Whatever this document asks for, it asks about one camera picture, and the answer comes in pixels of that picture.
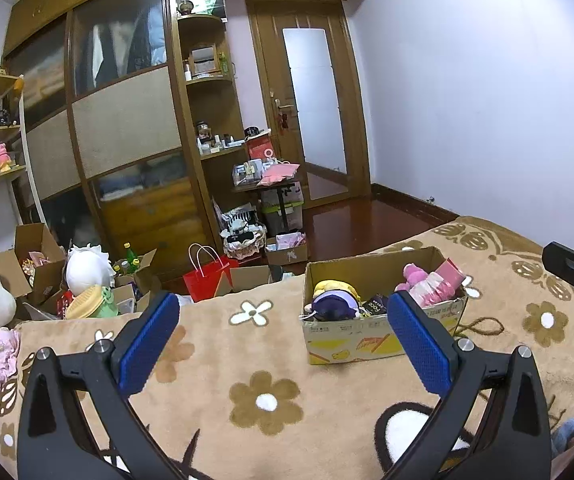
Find pink plastic pack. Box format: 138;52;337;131
409;259;465;308

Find magenta plush bear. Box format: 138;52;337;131
394;263;428;292

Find black card holder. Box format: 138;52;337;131
359;295;388;318

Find purple haired doll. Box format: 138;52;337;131
312;289;359;322

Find yellow plush toy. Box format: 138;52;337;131
312;280;361;301

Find green frog yellow basket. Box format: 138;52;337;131
64;285;119;320

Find white round plush toy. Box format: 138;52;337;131
64;244;116;297

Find green glass bottle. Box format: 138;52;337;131
123;242;139;273

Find red paper gift bag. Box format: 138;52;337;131
183;243;239;302

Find lace trimmed basket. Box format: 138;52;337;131
221;219;266;260

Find small cardboard box on floor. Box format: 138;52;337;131
265;231;309;266

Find small black side table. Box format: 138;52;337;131
232;178;304;234

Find wooden door with glass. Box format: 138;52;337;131
246;0;369;207

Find red box on shelf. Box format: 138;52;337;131
245;131;275;160

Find large wooden wardrobe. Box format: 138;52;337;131
4;0;241;281

